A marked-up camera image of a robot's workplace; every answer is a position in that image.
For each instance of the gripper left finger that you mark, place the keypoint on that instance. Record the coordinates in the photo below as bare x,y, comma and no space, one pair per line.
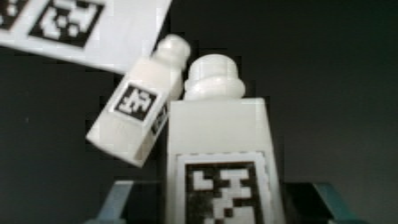
113,208

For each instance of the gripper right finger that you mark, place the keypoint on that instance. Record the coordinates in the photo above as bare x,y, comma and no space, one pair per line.
333,211

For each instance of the white table leg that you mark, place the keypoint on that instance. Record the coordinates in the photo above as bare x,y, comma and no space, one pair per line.
132,119
223,182

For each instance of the white marker sheet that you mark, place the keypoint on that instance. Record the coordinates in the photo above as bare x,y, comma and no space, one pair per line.
95,32

